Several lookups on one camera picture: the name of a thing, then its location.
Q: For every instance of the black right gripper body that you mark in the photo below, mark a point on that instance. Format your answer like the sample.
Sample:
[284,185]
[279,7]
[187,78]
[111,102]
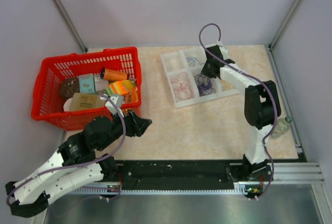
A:
[206,70]

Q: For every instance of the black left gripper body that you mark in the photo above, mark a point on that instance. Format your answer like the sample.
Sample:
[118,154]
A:
[118,132]

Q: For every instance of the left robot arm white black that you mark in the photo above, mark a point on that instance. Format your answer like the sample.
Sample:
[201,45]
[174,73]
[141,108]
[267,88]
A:
[74,164]

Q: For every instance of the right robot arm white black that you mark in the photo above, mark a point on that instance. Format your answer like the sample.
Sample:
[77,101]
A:
[261,108]

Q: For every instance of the white compartment organizer tray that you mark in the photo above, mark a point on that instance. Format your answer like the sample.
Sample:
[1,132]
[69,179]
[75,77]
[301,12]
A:
[188,86]

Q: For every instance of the rainbow striped box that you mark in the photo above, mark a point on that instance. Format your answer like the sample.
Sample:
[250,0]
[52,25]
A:
[125,88]

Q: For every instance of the brown cardboard box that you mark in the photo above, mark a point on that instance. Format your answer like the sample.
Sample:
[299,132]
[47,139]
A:
[81,101]

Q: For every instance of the grey white box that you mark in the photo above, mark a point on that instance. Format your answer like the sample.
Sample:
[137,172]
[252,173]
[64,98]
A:
[100,85]

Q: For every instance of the light blue box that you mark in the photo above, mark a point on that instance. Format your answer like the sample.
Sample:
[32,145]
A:
[86,84]

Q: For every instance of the orange cylinder can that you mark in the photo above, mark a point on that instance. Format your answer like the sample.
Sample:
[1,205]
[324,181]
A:
[112,75]

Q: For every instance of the brown round cookie pack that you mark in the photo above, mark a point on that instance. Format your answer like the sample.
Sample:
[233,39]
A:
[69,87]

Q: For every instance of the red plastic basket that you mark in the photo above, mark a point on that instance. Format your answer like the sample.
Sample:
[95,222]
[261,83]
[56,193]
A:
[50,107]

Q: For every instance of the clear plastic bottle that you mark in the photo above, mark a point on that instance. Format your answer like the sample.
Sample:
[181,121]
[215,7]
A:
[282,126]

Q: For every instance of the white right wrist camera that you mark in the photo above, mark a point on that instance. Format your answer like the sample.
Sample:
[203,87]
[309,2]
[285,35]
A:
[222,48]

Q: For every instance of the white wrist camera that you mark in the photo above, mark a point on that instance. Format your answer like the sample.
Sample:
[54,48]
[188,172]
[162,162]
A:
[222,48]
[114,103]

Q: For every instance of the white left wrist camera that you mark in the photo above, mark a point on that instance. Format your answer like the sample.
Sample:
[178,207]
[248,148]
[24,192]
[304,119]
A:
[114,103]

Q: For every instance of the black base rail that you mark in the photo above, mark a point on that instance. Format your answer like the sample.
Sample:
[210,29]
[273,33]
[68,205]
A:
[180,174]

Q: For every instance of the aluminium frame post left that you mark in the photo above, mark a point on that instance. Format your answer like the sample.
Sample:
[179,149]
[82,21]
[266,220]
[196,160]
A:
[69,24]

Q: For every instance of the aluminium frame post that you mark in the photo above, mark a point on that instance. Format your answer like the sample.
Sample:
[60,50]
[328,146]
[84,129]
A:
[285,23]
[69,24]

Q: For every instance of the aluminium frame post right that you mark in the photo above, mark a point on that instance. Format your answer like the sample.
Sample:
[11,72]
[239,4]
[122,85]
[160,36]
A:
[285,23]

